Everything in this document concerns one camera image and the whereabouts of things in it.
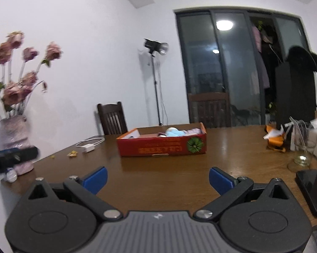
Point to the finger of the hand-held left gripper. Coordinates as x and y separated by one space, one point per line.
26 155
2 153

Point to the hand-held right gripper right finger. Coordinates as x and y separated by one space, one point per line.
221 180

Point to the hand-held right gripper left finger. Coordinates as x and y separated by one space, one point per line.
95 180

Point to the lilac fluffy towel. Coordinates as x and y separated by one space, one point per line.
192 131

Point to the light blue plush toy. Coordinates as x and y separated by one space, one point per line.
174 132

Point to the pink white brown layered sponge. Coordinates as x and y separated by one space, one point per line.
149 135

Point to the red cardboard box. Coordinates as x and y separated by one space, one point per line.
158 146

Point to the pink speckled ceramic vase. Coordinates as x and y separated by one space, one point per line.
16 139

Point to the white power adapter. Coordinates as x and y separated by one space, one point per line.
88 149

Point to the yellow dried petals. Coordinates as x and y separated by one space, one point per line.
72 153

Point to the dark wooden slatted chair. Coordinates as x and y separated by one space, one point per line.
208 110
113 121

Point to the bunch of dried pink roses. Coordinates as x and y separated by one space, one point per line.
16 89

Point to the orange and white paper packaging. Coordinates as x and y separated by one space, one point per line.
275 142

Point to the white plastic tool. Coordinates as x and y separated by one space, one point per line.
287 134

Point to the green potted plant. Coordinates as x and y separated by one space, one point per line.
271 109

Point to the clear glass cup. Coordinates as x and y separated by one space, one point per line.
303 150

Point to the black smartphone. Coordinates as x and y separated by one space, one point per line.
311 189

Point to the tall black cabinet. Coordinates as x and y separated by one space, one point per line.
295 97

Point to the hanging dark clothes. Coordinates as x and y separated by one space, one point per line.
273 68

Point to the dark framed sliding glass door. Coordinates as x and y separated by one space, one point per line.
200 58

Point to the hanging pink garment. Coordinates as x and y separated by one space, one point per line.
261 58

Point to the black studio light on stand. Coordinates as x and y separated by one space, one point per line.
155 46

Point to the black hat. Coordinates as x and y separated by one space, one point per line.
306 58

